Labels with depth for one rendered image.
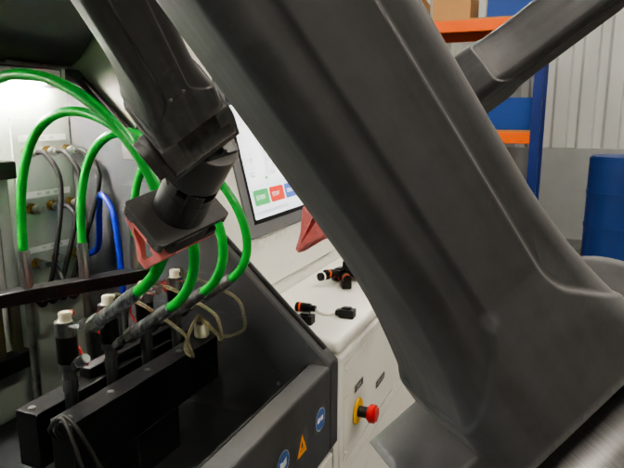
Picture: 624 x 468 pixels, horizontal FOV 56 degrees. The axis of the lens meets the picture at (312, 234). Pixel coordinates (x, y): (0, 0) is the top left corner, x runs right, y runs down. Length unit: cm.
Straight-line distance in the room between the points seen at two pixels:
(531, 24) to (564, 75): 643
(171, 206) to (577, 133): 660
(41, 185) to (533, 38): 87
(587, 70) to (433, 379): 693
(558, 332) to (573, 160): 690
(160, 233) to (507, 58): 39
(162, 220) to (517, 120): 540
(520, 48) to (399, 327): 50
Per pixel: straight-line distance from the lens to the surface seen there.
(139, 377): 95
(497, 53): 64
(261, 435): 83
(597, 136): 711
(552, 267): 17
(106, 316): 79
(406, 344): 18
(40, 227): 119
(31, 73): 82
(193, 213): 63
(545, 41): 65
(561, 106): 707
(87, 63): 126
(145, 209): 65
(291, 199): 141
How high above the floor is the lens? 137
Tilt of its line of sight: 11 degrees down
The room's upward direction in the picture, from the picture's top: straight up
